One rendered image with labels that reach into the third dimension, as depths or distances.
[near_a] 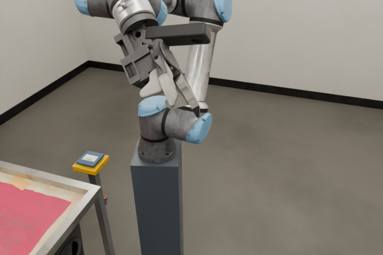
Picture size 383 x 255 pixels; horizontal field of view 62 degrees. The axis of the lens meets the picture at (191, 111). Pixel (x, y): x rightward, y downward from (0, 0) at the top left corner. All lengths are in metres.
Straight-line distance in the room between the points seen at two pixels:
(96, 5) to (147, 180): 0.71
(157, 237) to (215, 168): 1.62
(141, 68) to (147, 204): 0.86
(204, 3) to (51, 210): 1.02
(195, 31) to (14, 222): 1.16
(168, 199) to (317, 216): 1.69
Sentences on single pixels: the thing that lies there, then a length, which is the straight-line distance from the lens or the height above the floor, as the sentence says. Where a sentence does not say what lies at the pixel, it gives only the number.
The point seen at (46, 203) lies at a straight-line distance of 1.54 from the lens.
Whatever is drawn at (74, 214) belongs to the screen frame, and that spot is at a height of 0.99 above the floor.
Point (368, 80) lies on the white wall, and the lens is 4.35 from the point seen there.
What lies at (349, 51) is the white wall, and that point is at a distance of 4.18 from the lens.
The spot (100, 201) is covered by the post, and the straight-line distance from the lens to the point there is 1.85.
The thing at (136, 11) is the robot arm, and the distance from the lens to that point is 0.62.
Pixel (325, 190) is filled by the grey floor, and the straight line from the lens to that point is 3.04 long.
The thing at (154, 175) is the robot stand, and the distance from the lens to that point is 1.24.
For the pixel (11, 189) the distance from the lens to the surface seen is 1.67.
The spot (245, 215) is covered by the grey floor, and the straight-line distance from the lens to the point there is 2.67.
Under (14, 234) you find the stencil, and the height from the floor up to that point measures 0.95.
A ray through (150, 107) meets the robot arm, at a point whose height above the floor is 1.43.
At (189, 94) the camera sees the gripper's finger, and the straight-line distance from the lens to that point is 0.62.
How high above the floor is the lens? 1.99
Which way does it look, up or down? 31 degrees down
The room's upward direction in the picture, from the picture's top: straight up
